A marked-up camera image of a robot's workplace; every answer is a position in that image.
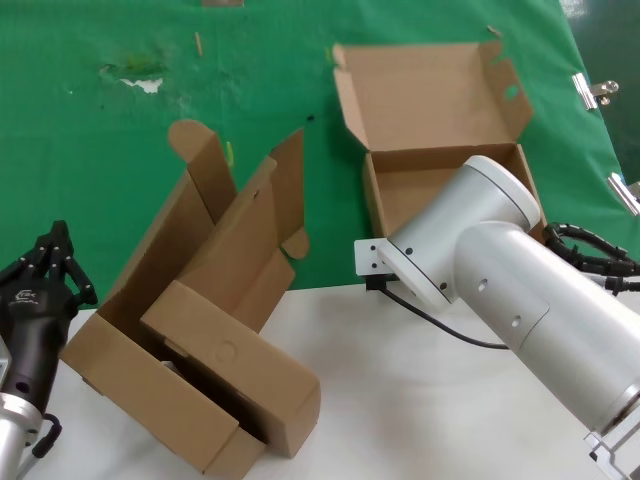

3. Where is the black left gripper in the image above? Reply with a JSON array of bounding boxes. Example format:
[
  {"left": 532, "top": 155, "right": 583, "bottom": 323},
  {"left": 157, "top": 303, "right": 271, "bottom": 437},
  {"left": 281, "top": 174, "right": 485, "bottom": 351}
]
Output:
[{"left": 0, "top": 220, "right": 99, "bottom": 407}]

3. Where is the cardboard box with round-holed lid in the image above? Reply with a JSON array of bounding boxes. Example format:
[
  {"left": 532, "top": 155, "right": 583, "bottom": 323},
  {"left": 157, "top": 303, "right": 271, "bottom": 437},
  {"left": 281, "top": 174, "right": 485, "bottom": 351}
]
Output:
[{"left": 332, "top": 39, "right": 548, "bottom": 242}]

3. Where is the large open cardboard box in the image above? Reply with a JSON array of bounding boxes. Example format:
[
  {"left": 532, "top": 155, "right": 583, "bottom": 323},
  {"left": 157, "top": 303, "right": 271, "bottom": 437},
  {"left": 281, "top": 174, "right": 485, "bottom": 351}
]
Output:
[{"left": 59, "top": 119, "right": 266, "bottom": 476}]

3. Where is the cardboard box with small-holed lid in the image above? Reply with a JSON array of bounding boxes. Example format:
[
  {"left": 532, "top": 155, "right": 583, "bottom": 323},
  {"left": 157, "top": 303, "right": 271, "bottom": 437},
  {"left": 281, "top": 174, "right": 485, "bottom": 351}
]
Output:
[{"left": 139, "top": 127, "right": 322, "bottom": 459}]

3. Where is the green table cloth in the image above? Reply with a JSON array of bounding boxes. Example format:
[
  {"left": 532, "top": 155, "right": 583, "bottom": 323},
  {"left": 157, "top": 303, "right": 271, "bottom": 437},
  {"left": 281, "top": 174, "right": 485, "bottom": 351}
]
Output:
[{"left": 0, "top": 0, "right": 640, "bottom": 312}]

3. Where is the silver binder clip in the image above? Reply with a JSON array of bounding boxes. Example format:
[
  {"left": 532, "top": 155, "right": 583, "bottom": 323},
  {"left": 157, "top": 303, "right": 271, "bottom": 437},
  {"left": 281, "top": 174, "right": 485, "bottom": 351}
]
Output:
[
  {"left": 606, "top": 172, "right": 640, "bottom": 218},
  {"left": 571, "top": 72, "right": 621, "bottom": 112}
]

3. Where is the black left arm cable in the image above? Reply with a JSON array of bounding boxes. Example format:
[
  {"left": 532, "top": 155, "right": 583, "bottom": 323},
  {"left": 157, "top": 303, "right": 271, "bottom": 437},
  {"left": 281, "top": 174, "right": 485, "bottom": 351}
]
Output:
[{"left": 19, "top": 412, "right": 64, "bottom": 480}]

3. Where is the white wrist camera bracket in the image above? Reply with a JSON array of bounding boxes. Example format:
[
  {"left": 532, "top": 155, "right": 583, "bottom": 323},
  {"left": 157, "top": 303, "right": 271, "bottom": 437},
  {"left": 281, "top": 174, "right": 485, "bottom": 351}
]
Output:
[{"left": 353, "top": 238, "right": 397, "bottom": 294}]

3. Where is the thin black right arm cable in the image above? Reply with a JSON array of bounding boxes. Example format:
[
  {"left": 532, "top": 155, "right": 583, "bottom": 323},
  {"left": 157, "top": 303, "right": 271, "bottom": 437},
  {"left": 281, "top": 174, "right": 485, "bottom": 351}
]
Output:
[{"left": 382, "top": 285, "right": 511, "bottom": 350}]

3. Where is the black corrugated cable bundle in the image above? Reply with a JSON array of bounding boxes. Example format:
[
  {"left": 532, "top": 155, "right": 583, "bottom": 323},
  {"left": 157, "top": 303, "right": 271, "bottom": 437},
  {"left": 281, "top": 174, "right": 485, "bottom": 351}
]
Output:
[{"left": 543, "top": 222, "right": 640, "bottom": 297}]

